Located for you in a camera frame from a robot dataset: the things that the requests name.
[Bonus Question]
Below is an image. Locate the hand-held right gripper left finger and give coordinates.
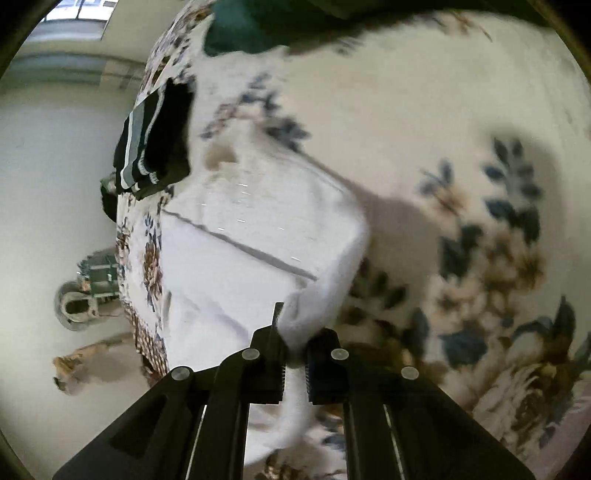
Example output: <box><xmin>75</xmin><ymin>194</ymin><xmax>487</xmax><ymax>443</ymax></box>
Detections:
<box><xmin>52</xmin><ymin>302</ymin><xmax>288</xmax><ymax>480</ymax></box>

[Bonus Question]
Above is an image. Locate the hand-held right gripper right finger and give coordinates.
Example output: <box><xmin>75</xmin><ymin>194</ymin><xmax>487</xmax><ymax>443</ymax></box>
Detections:
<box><xmin>305</xmin><ymin>328</ymin><xmax>539</xmax><ymax>480</ymax></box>

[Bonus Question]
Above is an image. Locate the white garment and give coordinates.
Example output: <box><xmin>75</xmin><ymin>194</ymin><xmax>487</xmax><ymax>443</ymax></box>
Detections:
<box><xmin>157</xmin><ymin>134</ymin><xmax>372</xmax><ymax>467</ymax></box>

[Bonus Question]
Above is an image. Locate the green crate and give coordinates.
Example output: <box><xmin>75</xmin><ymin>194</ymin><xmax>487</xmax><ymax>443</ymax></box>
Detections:
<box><xmin>78</xmin><ymin>249</ymin><xmax>122</xmax><ymax>301</ymax></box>

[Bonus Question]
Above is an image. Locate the brown slipper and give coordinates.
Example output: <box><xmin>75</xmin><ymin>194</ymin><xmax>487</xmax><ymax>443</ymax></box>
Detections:
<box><xmin>52</xmin><ymin>335</ymin><xmax>134</xmax><ymax>396</ymax></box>

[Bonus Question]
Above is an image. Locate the round grey floor appliance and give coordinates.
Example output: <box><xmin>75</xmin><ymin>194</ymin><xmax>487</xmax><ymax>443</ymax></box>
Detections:
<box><xmin>54</xmin><ymin>280</ymin><xmax>100</xmax><ymax>332</ymax></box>

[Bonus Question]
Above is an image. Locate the floral printed blanket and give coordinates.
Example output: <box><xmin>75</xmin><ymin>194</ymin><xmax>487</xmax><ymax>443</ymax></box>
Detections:
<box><xmin>113</xmin><ymin>0</ymin><xmax>591</xmax><ymax>480</ymax></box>

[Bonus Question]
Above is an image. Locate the black striped folded garment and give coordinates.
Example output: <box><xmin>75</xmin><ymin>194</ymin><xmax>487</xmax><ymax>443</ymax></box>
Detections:
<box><xmin>113</xmin><ymin>78</ymin><xmax>195</xmax><ymax>200</ymax></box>

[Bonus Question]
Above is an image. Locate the dark green cloth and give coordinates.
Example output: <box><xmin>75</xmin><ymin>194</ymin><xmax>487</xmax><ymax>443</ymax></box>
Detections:
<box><xmin>203</xmin><ymin>0</ymin><xmax>370</xmax><ymax>58</ymax></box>

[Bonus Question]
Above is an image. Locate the window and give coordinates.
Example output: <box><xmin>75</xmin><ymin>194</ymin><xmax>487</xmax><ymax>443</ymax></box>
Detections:
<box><xmin>34</xmin><ymin>0</ymin><xmax>122</xmax><ymax>42</ymax></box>

